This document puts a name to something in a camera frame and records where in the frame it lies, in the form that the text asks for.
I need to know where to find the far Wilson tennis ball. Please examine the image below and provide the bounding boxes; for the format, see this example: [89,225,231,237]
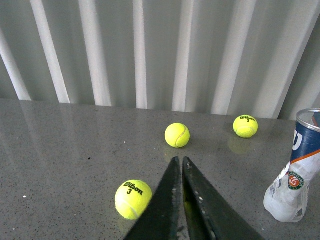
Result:
[233,115,259,139]

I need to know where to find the Wilson tennis ball can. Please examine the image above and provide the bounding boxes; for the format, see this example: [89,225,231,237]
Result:
[263,108,320,223]

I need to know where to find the wilson tennis ball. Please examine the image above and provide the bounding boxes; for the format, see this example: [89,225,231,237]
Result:
[233,115,259,139]
[114,179,153,220]

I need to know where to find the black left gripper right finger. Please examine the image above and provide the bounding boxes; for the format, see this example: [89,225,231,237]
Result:
[182,157,263,240]

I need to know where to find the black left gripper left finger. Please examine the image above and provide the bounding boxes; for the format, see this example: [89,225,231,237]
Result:
[125,156,182,240]

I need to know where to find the near Wilson tennis ball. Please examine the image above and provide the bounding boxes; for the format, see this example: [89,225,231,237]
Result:
[114,179,153,220]

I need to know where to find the middle plain tennis ball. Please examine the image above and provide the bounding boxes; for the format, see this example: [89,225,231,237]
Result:
[164,123,191,148]

